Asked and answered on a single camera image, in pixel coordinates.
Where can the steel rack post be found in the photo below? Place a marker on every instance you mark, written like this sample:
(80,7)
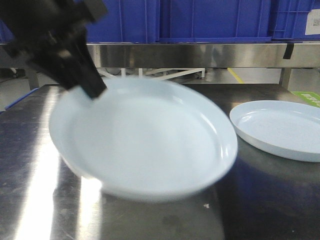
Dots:
(285,76)

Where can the white metal frame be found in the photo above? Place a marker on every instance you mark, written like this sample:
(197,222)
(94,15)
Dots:
(158,73)

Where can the black tape strip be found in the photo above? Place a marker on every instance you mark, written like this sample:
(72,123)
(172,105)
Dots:
(288,51)

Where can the smooth blue bin on shelf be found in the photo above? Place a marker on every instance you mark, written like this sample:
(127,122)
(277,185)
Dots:
(214,21)

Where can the ribbed blue crate with label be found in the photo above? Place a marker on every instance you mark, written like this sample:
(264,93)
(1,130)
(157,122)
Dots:
(288,18)

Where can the light blue plate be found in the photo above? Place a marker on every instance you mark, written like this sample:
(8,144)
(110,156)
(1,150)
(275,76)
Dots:
(143,139)
(286,129)

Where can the white paper label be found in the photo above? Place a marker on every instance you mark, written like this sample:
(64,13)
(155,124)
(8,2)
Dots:
(313,23)

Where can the stainless steel shelf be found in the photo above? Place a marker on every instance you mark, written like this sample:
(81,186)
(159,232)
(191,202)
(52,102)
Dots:
(204,55)

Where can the green floor sign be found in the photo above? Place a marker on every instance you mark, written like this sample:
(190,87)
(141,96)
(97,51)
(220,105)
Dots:
(311,98)

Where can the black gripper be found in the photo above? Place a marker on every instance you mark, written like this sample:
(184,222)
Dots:
(52,35)

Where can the blue bin far left shelf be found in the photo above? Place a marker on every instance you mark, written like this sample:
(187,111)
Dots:
(129,21)

